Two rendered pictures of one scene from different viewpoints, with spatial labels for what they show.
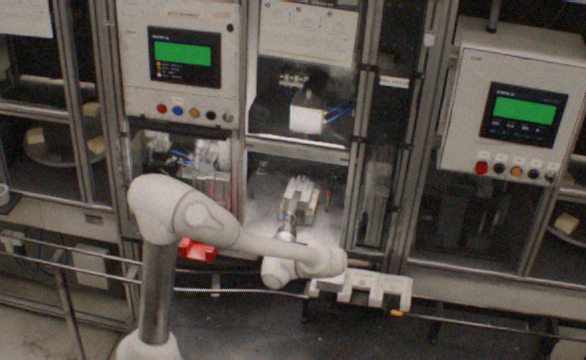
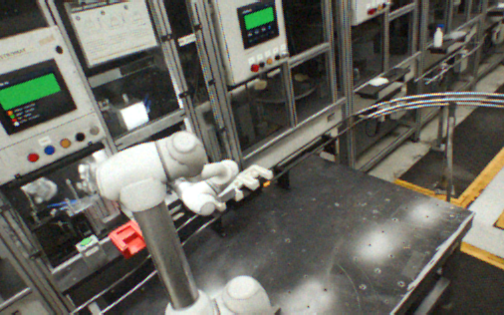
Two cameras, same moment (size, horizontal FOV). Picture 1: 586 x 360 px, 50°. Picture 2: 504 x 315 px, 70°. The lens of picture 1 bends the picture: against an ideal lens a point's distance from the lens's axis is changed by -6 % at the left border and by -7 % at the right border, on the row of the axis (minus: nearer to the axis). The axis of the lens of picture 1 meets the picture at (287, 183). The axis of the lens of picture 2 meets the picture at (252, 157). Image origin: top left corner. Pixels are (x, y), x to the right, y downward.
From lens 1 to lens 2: 1.12 m
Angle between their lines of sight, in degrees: 37
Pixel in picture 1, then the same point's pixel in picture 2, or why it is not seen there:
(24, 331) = not seen: outside the picture
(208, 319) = not seen: hidden behind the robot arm
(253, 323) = (201, 262)
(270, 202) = not seen: hidden behind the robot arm
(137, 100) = (4, 163)
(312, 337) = (239, 236)
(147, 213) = (136, 180)
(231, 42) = (66, 62)
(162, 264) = (167, 221)
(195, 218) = (187, 143)
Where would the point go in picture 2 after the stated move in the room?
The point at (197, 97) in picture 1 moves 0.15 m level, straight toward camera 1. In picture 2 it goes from (61, 128) to (85, 131)
